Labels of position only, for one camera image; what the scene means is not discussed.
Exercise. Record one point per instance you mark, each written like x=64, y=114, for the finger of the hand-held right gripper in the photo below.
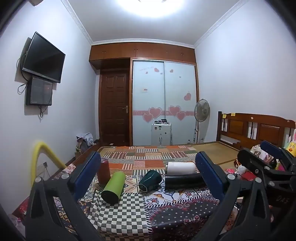
x=253, y=162
x=274, y=150

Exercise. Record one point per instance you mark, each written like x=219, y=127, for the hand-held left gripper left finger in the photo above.
x=86, y=173

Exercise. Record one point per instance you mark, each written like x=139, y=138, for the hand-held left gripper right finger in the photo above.
x=209, y=173

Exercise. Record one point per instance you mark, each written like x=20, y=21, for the red cup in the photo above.
x=103, y=172

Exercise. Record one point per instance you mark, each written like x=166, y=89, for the black cup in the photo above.
x=183, y=181

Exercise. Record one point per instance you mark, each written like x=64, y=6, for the white cup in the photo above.
x=181, y=168

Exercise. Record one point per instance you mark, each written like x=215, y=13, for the light green cup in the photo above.
x=113, y=188

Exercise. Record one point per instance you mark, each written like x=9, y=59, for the dark green cup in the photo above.
x=150, y=180

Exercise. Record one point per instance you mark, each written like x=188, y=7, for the small white bottle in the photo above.
x=240, y=169

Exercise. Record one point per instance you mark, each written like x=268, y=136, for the yellow plush toy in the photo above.
x=291, y=146

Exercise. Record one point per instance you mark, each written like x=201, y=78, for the woven straw bed mat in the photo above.
x=217, y=150

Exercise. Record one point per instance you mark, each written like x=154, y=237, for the wooden bed headboard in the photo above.
x=256, y=128

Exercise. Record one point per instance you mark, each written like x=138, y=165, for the pile of clothes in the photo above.
x=85, y=141

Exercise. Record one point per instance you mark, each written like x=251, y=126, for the yellow foam tube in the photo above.
x=40, y=157

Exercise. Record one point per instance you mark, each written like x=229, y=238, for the checkered cloth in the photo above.
x=120, y=213

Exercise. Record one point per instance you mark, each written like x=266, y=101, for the standing fan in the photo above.
x=201, y=113

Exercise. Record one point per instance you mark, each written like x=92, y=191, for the patchwork blanket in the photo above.
x=150, y=157

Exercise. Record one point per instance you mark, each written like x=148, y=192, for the small white cabinet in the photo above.
x=161, y=135

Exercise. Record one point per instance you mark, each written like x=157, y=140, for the brown wooden door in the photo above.
x=114, y=107

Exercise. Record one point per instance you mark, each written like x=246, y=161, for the wardrobe with heart stickers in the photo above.
x=161, y=97

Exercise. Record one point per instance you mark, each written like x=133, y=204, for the ceiling light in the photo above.
x=150, y=7

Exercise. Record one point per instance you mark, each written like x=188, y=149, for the small wall-mounted monitor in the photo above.
x=39, y=91

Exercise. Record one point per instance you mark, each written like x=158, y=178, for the wall-mounted television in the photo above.
x=44, y=59

